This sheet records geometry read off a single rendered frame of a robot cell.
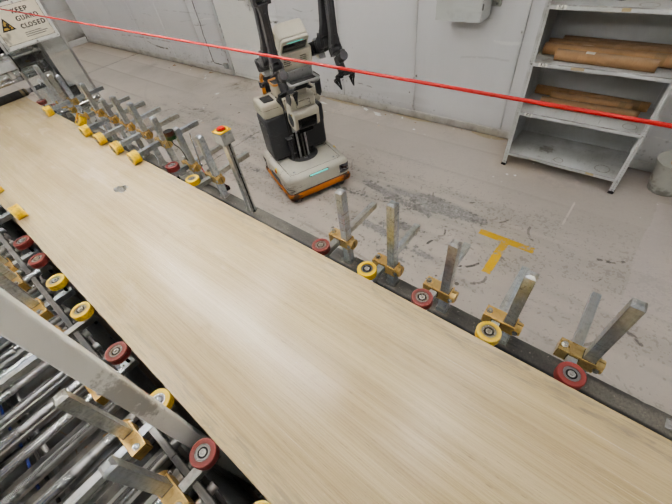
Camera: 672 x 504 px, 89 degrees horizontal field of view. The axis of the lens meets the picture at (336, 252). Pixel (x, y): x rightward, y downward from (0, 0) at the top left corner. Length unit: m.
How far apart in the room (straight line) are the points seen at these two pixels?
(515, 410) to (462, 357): 0.20
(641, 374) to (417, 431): 1.67
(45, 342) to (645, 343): 2.68
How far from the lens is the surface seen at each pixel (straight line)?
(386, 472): 1.10
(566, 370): 1.30
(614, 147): 3.91
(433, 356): 1.22
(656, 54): 3.32
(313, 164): 3.20
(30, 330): 0.83
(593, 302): 1.58
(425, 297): 1.33
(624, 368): 2.54
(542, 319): 2.52
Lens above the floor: 1.99
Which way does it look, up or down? 47 degrees down
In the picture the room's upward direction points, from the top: 10 degrees counter-clockwise
